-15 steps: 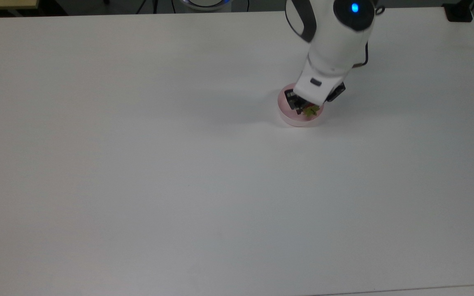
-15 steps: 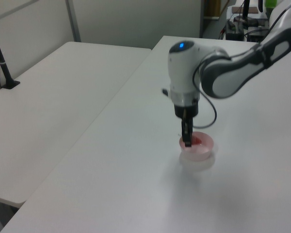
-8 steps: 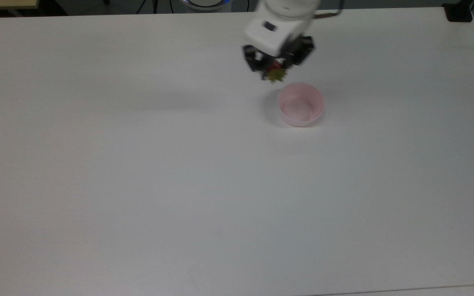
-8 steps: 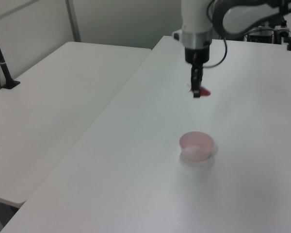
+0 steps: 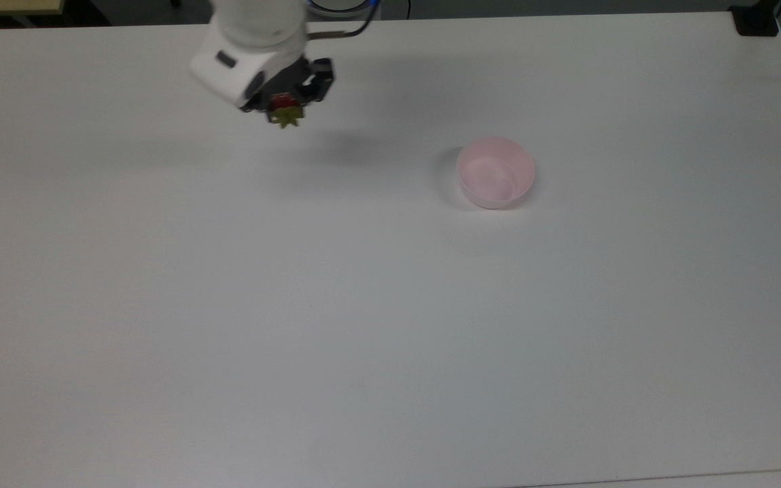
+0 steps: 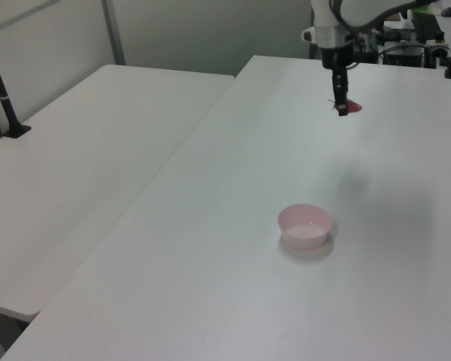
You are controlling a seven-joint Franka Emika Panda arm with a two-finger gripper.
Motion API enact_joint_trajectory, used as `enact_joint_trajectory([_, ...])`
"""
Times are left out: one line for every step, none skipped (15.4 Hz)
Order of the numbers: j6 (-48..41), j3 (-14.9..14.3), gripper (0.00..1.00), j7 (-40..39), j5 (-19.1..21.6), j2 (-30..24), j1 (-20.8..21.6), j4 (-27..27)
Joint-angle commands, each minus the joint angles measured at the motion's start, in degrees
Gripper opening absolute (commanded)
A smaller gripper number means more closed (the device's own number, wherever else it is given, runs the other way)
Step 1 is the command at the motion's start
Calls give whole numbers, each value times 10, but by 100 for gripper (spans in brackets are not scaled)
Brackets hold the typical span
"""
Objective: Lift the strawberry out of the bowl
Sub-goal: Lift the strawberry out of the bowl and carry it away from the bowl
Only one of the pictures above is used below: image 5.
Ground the black camera stand clamp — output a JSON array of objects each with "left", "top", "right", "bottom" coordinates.
[{"left": 729, "top": 0, "right": 781, "bottom": 37}]

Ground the dark robot cable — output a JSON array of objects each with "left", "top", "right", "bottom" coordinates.
[{"left": 306, "top": 0, "right": 383, "bottom": 40}]

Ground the pink plastic bowl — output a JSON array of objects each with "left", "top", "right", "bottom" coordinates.
[{"left": 456, "top": 136, "right": 537, "bottom": 211}]

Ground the red strawberry with green leaves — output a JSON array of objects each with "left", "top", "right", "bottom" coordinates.
[{"left": 266, "top": 94, "right": 305, "bottom": 130}]

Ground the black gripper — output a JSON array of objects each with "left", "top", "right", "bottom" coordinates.
[{"left": 240, "top": 57, "right": 335, "bottom": 114}]

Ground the wooden furniture edge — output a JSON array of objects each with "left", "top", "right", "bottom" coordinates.
[{"left": 0, "top": 0, "right": 66, "bottom": 17}]

